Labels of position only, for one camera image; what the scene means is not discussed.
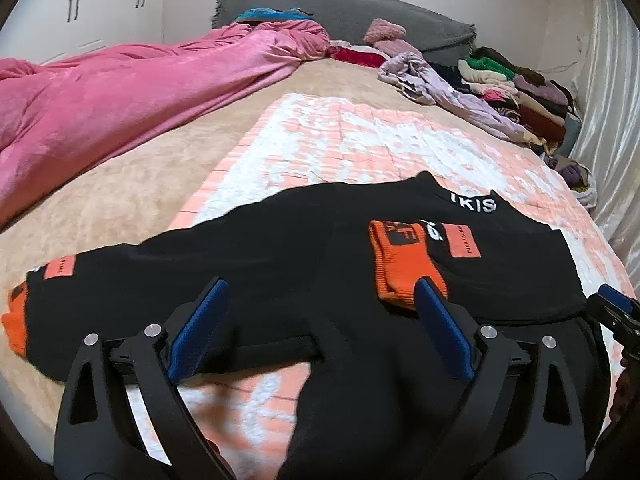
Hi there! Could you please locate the black orange sweater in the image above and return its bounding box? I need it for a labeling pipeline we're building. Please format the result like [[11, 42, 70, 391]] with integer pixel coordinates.
[[1, 172, 610, 479]]

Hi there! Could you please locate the bag with clothes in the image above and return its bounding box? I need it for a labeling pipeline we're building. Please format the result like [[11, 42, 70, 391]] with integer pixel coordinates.
[[542, 155, 598, 211]]

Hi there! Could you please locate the pile of folded clothes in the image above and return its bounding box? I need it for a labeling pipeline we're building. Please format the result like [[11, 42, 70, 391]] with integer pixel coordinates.
[[424, 47, 582, 156]]

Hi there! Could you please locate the white satin curtain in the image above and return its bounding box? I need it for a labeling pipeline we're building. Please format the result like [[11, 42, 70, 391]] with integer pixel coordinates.
[[573, 0, 639, 268]]

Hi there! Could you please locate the beige bed sheet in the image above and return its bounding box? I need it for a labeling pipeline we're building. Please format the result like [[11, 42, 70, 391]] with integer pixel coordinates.
[[0, 57, 542, 461]]

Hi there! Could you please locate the pink velvet blanket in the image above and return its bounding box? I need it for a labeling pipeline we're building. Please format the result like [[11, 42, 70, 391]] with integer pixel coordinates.
[[1, 20, 330, 223]]

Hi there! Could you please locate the lilac crumpled garment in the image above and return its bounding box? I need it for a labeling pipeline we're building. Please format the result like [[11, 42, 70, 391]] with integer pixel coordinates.
[[378, 52, 542, 145]]

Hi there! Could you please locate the peach white plaid blanket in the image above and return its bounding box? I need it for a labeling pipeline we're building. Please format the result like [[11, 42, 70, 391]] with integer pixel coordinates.
[[124, 91, 636, 476]]

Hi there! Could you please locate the red garment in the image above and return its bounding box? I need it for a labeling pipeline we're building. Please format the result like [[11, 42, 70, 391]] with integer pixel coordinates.
[[328, 47, 388, 68]]

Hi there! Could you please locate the pink fluffy hat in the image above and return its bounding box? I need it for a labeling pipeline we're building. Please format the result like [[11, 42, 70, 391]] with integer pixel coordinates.
[[362, 18, 407, 46]]

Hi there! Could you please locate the grey headboard cover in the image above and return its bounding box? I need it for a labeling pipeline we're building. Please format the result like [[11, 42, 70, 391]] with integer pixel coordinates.
[[212, 0, 476, 66]]

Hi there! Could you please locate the white wardrobe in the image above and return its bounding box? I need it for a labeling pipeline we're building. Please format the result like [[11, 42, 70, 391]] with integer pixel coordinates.
[[1, 0, 164, 64]]

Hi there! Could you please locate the blue teal cloth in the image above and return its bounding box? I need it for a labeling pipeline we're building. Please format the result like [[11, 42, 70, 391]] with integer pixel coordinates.
[[234, 8, 314, 23]]

